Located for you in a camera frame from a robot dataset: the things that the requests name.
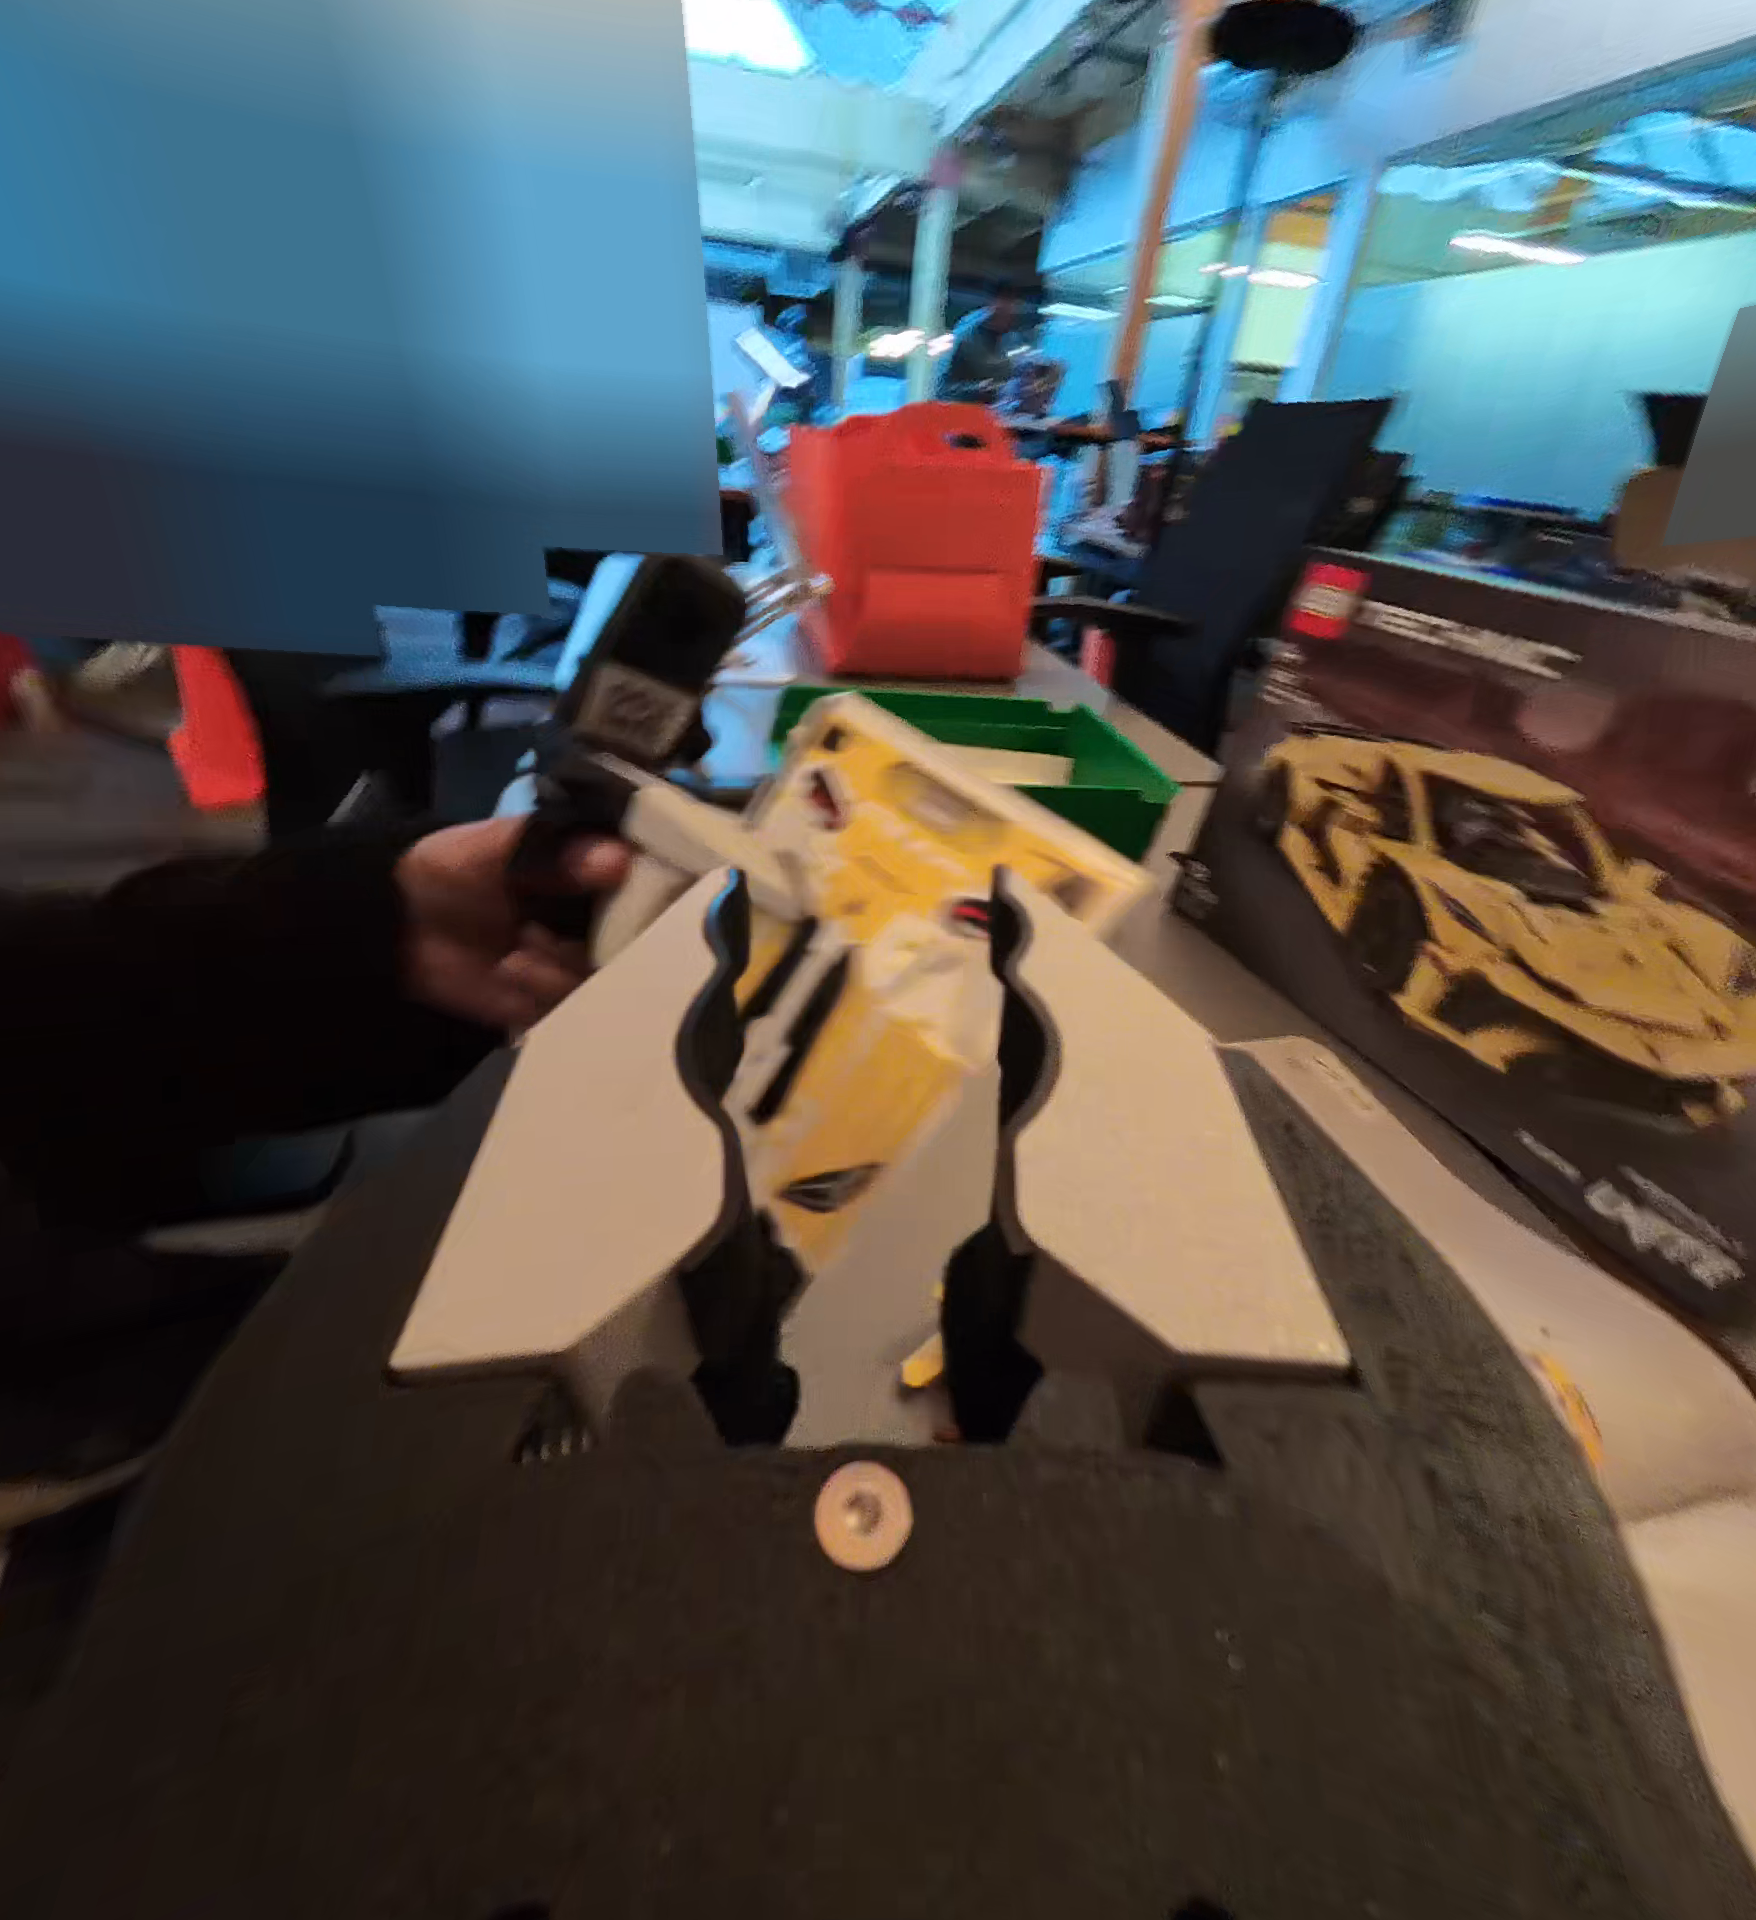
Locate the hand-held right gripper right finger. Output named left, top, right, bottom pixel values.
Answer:
left=939, top=867, right=1355, bottom=1441

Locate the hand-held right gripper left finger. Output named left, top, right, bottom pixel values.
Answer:
left=388, top=867, right=805, bottom=1449

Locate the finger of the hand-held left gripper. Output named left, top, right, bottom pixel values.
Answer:
left=592, top=751, right=809, bottom=924

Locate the colourful sticker sheet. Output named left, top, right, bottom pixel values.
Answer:
left=728, top=692, right=1157, bottom=1277

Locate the person's left forearm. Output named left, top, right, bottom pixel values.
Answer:
left=0, top=831, right=519, bottom=1187

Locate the grey desk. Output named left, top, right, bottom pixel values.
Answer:
left=698, top=636, right=1756, bottom=1501

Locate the person's left hand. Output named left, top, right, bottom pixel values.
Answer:
left=397, top=817, right=637, bottom=1039

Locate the red carry box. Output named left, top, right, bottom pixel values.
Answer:
left=784, top=401, right=1046, bottom=680

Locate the green plastic bin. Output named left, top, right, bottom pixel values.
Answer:
left=769, top=682, right=1182, bottom=863

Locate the black brick set box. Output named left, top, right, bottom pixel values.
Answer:
left=1169, top=555, right=1756, bottom=1326

